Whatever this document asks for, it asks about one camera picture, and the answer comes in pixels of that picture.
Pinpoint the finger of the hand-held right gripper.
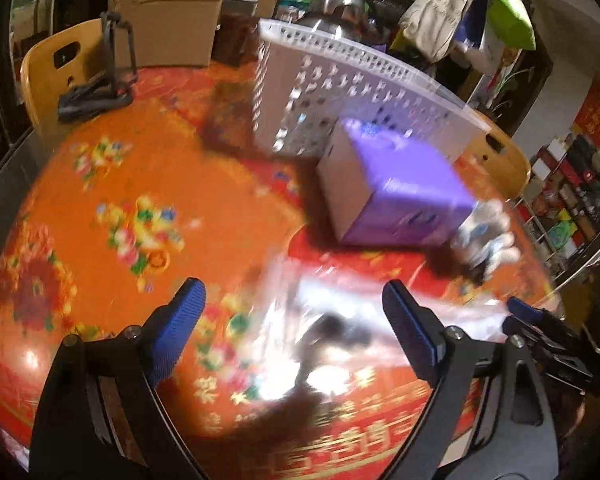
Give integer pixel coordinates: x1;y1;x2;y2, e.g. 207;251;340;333
501;316;600;392
506;296;588;348

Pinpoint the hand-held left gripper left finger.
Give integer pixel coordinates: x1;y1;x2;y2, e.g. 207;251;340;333
28;277;207;480

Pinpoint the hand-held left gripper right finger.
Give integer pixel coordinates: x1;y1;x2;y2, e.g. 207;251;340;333
382;280;561;480

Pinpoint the clear zip plastic bag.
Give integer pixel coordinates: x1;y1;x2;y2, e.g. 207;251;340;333
250;255;511;401

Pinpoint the white perforated plastic basket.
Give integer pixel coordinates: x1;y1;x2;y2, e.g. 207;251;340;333
252;18;493;166

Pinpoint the white and blue plush toy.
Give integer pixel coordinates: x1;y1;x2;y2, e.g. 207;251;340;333
452;200;523;281

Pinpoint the shelf with colourful boxes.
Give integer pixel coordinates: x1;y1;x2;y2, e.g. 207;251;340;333
522;132;600;271

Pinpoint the purple tissue pack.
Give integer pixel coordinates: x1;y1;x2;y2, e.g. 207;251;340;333
316;117;478;247

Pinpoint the wooden chair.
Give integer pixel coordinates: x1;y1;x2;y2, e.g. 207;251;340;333
20;19;111;141
462;112;531;201

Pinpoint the potted plant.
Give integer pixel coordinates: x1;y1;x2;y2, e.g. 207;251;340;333
480;62;533;113

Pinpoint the black phone stand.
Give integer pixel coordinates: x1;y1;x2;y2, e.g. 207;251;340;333
57;10;138;122

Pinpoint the white canvas tote bag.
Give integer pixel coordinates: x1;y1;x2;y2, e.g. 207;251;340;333
397;0;473;61

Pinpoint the large cardboard box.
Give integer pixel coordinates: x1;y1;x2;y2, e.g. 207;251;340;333
109;0;228;68

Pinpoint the stainless steel kettle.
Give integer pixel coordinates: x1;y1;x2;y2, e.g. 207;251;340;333
300;0;376;36

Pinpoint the red wall poster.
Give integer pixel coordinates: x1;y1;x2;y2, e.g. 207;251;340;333
575;74;600;148

